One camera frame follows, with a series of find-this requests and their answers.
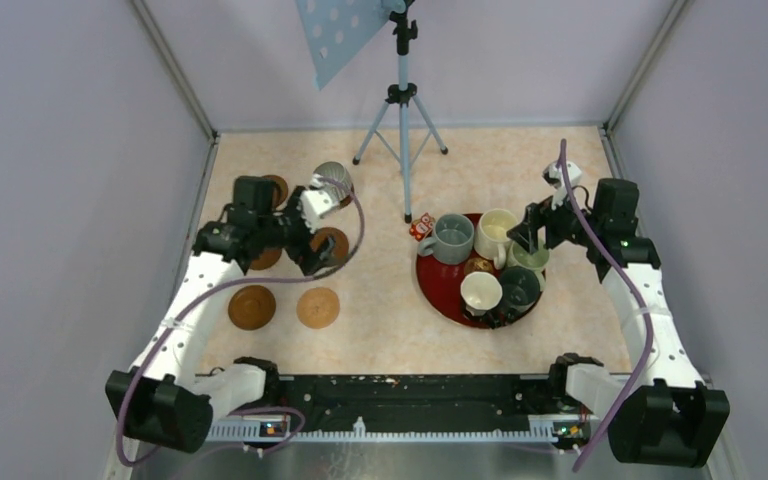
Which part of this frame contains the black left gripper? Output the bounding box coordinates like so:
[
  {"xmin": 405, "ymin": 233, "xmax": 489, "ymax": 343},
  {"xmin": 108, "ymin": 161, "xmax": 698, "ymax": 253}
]
[{"xmin": 257, "ymin": 185, "xmax": 336, "ymax": 274}]

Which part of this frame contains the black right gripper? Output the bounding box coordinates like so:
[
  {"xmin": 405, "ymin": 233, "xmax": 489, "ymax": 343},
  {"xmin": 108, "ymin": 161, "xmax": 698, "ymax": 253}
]
[{"xmin": 507, "ymin": 182, "xmax": 603, "ymax": 254}]

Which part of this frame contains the grey ceramic mug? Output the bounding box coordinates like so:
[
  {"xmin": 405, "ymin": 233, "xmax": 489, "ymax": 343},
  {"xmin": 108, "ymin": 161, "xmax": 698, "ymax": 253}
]
[{"xmin": 417, "ymin": 213, "xmax": 475, "ymax": 265}]

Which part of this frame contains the ribbed grey white cup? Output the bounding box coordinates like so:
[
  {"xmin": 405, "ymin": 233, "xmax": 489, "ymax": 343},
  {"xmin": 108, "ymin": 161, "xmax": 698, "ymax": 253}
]
[{"xmin": 313, "ymin": 161, "xmax": 354, "ymax": 202}]

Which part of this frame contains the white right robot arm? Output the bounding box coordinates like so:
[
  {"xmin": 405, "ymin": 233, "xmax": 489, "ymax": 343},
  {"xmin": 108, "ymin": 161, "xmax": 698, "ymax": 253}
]
[{"xmin": 508, "ymin": 178, "xmax": 730, "ymax": 468}]

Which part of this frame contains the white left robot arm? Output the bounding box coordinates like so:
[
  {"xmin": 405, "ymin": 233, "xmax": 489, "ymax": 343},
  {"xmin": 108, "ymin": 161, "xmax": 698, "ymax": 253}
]
[{"xmin": 105, "ymin": 174, "xmax": 340, "ymax": 453}]

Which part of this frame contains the brown wooden coaster back left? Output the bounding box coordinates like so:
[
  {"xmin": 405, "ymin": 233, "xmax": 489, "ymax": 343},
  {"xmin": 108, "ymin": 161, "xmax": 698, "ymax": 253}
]
[{"xmin": 264, "ymin": 174, "xmax": 289, "ymax": 210}]

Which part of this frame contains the brown wooden coaster middle left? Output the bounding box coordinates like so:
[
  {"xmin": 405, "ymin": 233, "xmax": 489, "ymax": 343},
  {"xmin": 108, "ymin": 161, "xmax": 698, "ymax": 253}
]
[{"xmin": 250, "ymin": 248, "xmax": 283, "ymax": 271}]

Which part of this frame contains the white faceted cup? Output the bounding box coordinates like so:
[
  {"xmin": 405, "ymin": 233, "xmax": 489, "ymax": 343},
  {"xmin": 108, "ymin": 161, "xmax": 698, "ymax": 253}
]
[{"xmin": 460, "ymin": 271, "xmax": 503, "ymax": 317}]

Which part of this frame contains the brown wooden coaster back middle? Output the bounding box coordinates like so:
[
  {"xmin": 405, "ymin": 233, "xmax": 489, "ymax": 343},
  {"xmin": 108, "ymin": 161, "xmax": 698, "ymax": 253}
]
[{"xmin": 339, "ymin": 187, "xmax": 355, "ymax": 208}]

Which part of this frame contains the dark brown wooden coaster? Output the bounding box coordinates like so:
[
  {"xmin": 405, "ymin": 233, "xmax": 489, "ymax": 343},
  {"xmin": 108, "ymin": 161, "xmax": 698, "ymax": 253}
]
[{"xmin": 310, "ymin": 227, "xmax": 350, "ymax": 267}]

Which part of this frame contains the brown wooden coaster front left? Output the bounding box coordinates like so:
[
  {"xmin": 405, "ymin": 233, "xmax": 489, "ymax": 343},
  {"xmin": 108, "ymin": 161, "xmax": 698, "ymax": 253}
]
[{"xmin": 227, "ymin": 285, "xmax": 277, "ymax": 331}]

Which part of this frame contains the woven rattan coaster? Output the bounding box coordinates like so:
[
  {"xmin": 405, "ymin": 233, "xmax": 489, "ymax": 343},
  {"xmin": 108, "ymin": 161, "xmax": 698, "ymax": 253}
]
[{"xmin": 296, "ymin": 287, "xmax": 340, "ymax": 329}]

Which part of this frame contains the light green mug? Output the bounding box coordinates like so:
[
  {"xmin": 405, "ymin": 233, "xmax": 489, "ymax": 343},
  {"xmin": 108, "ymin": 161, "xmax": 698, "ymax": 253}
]
[{"xmin": 505, "ymin": 241, "xmax": 550, "ymax": 273}]

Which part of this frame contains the cream ceramic mug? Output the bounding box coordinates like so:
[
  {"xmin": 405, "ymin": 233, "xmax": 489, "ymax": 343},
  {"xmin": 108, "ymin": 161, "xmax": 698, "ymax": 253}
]
[{"xmin": 474, "ymin": 209, "xmax": 519, "ymax": 270}]

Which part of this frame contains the dark green mug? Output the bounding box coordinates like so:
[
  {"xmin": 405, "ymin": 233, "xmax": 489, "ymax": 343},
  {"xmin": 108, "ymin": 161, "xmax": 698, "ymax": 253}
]
[{"xmin": 497, "ymin": 266, "xmax": 545, "ymax": 318}]

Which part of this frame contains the red round tray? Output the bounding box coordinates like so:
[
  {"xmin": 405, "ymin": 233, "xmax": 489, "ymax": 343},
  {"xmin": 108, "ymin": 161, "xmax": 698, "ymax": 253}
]
[{"xmin": 415, "ymin": 212, "xmax": 548, "ymax": 331}]

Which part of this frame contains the red owl number tag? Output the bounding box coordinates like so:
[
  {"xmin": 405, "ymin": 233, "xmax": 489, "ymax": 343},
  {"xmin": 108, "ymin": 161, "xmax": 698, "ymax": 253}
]
[{"xmin": 409, "ymin": 213, "xmax": 435, "ymax": 242}]

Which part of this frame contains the blue perforated board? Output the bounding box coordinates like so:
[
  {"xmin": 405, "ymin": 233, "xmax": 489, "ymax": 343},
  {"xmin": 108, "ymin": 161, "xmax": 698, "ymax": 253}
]
[{"xmin": 295, "ymin": 0, "xmax": 411, "ymax": 90}]

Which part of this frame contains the light blue tripod stand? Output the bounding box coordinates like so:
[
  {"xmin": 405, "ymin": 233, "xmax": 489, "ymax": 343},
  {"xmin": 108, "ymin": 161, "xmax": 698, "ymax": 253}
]
[{"xmin": 352, "ymin": 1, "xmax": 449, "ymax": 224}]

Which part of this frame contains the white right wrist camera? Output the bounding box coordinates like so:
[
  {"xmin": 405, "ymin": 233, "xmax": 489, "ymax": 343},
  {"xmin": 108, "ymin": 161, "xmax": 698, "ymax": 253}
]
[{"xmin": 542, "ymin": 161, "xmax": 583, "ymax": 210}]

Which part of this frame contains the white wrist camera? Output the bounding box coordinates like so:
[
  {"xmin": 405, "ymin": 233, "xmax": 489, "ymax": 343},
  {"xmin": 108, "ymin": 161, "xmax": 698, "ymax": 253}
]
[
  {"xmin": 542, "ymin": 161, "xmax": 583, "ymax": 210},
  {"xmin": 300, "ymin": 189, "xmax": 340, "ymax": 224}
]

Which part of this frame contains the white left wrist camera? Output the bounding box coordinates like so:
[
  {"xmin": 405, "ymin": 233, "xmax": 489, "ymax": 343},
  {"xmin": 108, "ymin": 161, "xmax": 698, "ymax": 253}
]
[{"xmin": 300, "ymin": 189, "xmax": 340, "ymax": 224}]

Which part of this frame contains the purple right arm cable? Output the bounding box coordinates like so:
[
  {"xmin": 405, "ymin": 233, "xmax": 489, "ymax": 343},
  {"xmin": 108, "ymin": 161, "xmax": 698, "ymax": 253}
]
[{"xmin": 557, "ymin": 139, "xmax": 654, "ymax": 474}]

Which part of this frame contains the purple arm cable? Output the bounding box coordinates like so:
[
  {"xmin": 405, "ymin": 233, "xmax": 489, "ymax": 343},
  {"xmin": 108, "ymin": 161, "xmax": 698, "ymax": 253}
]
[
  {"xmin": 114, "ymin": 173, "xmax": 367, "ymax": 469},
  {"xmin": 557, "ymin": 139, "xmax": 654, "ymax": 474}
]

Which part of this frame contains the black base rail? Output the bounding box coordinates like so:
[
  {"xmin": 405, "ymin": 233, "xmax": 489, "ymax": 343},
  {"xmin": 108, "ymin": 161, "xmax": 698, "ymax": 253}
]
[{"xmin": 251, "ymin": 374, "xmax": 592, "ymax": 439}]

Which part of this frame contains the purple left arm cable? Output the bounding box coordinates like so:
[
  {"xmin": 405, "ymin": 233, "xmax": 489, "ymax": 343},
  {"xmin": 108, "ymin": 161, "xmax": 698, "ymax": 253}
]
[{"xmin": 114, "ymin": 173, "xmax": 367, "ymax": 469}]

